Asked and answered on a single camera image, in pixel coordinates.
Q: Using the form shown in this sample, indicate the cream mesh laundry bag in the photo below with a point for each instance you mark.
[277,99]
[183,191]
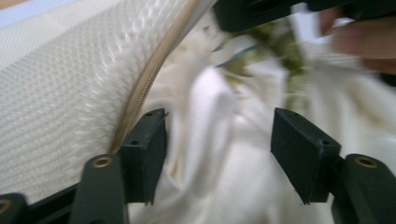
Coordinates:
[62,99]

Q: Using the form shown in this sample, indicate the white garment with green print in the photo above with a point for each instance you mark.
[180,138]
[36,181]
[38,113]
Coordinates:
[236,161]

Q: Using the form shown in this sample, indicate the pale blue table mat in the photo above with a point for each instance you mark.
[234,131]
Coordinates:
[28,14]

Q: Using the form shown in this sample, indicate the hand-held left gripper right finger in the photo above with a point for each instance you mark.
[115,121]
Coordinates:
[303,152]

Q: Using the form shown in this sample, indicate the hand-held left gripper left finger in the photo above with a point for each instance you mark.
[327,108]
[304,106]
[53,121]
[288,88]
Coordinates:
[143,155]

